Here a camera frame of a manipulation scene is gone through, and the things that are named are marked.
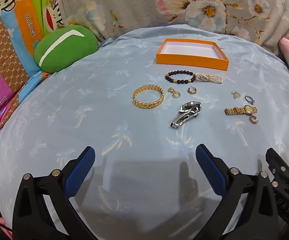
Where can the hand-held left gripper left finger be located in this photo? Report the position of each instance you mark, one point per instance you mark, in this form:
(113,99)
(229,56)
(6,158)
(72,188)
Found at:
(80,170)

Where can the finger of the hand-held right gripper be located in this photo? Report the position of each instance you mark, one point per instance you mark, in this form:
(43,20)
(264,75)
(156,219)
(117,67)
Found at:
(275,161)

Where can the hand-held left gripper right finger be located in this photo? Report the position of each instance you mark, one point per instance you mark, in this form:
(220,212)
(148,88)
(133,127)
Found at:
(210,170)

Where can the silver metal wristwatch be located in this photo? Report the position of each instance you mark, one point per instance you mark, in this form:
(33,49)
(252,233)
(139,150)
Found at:
(188,111)

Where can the gold metal wristwatch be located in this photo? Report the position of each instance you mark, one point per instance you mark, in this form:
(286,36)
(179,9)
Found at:
(237,110)

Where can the orange cardboard box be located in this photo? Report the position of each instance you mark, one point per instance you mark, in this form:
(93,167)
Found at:
(192,55)

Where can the gold hoop earring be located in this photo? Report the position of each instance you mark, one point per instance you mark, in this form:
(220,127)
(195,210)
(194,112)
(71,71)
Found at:
(253,120)
(191,91)

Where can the light blue palm-print sheet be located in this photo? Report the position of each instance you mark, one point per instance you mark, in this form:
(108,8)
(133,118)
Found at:
(84,110)

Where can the gold drop earring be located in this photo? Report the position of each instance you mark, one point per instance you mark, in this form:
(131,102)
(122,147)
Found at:
(235,94)
(174,93)

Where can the green plush pillow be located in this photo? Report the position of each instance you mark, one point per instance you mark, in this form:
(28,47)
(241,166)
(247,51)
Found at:
(67,47)

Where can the colourful cartoon printed blanket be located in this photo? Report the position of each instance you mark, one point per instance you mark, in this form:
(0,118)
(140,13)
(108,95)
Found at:
(12,55)

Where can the grey floral blanket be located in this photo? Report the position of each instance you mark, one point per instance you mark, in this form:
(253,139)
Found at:
(134,2)

